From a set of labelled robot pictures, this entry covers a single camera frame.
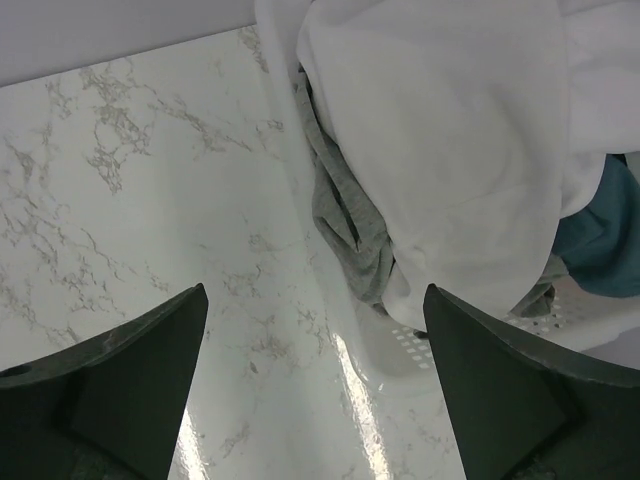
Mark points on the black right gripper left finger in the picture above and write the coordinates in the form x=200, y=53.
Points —
x=109, y=407

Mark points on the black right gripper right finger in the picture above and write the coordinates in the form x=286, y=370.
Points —
x=522, y=407

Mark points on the white t-shirt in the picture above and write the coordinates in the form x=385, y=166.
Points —
x=567, y=70

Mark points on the white plastic laundry basket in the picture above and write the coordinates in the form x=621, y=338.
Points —
x=384, y=354

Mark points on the teal blue t-shirt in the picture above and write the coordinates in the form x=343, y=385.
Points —
x=599, y=245

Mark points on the grey t-shirt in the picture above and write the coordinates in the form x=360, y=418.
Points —
x=345, y=240

